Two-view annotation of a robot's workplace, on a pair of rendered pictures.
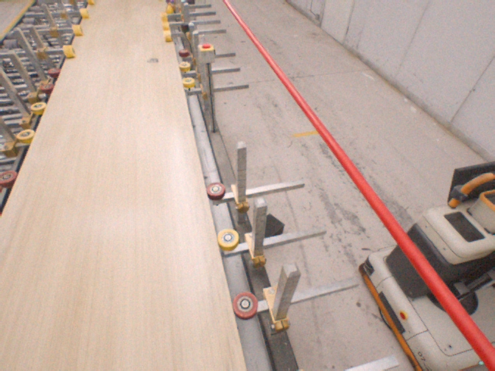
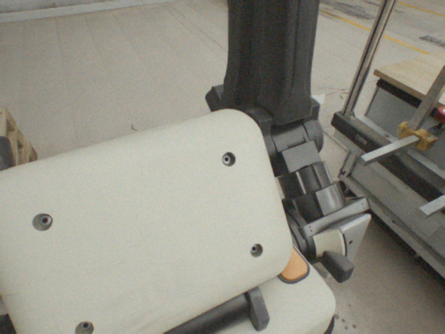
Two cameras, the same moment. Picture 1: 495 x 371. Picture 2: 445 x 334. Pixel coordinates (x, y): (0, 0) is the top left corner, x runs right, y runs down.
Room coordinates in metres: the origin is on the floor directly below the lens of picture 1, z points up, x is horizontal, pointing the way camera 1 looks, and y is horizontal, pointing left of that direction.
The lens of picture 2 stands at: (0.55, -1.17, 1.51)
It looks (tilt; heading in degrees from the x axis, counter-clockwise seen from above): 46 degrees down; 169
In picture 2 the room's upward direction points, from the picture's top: straight up
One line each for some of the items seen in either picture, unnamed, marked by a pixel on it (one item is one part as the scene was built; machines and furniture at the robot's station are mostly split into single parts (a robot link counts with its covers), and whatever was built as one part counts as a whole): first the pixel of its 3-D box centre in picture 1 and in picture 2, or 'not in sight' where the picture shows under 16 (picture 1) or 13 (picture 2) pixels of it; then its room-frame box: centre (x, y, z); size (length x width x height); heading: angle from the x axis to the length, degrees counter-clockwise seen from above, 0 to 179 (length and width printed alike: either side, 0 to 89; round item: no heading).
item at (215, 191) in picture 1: (216, 196); not in sight; (0.79, 0.13, 0.85); 0.08 x 0.08 x 0.11
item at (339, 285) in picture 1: (300, 297); not in sight; (0.37, -0.19, 0.83); 0.43 x 0.03 x 0.04; 106
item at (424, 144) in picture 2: not in sight; (415, 135); (-0.16, -0.24, 0.81); 0.14 x 0.06 x 0.05; 16
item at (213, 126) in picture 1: (211, 99); not in sight; (1.49, 0.22, 0.93); 0.05 x 0.05 x 0.45; 16
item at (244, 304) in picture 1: (244, 309); not in sight; (0.31, 0.00, 0.85); 0.08 x 0.08 x 0.11
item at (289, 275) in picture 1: (281, 304); not in sight; (0.30, -0.11, 0.94); 0.04 x 0.04 x 0.48; 16
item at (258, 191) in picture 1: (258, 191); not in sight; (0.85, -0.06, 0.83); 0.43 x 0.03 x 0.04; 106
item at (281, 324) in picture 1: (275, 308); not in sight; (0.32, -0.10, 0.83); 0.14 x 0.06 x 0.05; 16
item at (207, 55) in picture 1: (206, 54); not in sight; (1.50, 0.22, 1.18); 0.07 x 0.07 x 0.08; 16
